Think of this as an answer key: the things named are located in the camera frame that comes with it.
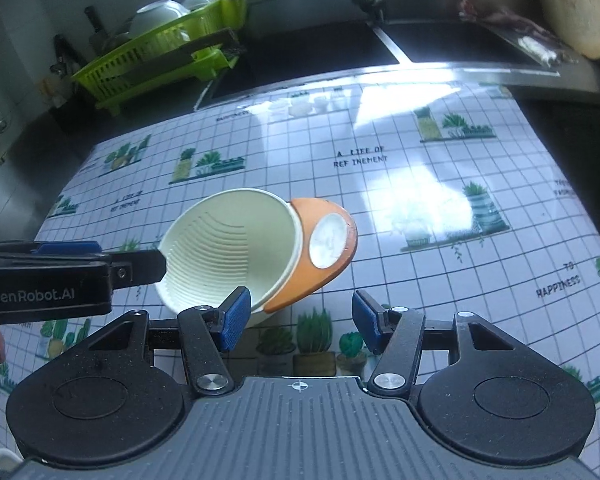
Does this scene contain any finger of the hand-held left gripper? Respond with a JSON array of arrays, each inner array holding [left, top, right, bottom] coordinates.
[[109, 249, 167, 289], [34, 240, 103, 257]]

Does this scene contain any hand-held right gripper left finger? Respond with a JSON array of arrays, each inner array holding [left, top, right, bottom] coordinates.
[[75, 286, 253, 396]]

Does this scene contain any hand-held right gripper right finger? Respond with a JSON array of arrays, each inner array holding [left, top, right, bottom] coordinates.
[[352, 289, 526, 396]]

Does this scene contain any cream bowl with orange handle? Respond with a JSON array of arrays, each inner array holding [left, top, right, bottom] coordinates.
[[158, 187, 359, 314]]

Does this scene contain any plant print checked tablecloth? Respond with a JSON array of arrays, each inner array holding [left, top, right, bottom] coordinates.
[[0, 67, 600, 480]]

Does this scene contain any green plastic dish rack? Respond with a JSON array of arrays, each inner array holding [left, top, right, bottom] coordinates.
[[71, 0, 249, 111]]

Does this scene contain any large white bowl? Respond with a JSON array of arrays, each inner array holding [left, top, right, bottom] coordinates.
[[129, 0, 191, 38]]

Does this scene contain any white crumpled bag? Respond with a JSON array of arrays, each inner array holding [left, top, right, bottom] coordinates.
[[517, 35, 578, 66]]

